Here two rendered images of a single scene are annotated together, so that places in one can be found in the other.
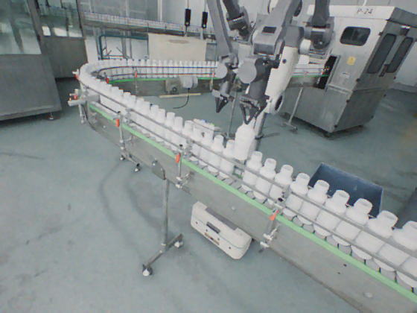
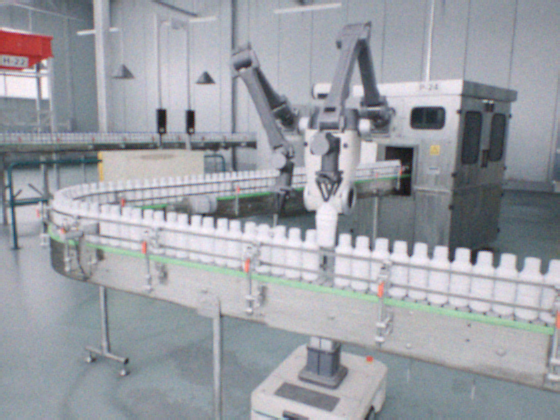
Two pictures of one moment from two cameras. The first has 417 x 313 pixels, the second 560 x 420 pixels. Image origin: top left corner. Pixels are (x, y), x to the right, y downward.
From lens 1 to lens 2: 0.74 m
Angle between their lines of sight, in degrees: 22
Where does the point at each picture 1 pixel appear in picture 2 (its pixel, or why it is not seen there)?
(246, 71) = (319, 145)
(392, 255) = (502, 293)
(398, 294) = (520, 331)
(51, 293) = not seen: outside the picture
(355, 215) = (459, 265)
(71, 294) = not seen: outside the picture
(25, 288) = not seen: outside the picture
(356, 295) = (491, 359)
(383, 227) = (484, 266)
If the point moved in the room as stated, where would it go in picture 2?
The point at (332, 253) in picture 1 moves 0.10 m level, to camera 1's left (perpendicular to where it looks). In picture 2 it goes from (453, 317) to (420, 319)
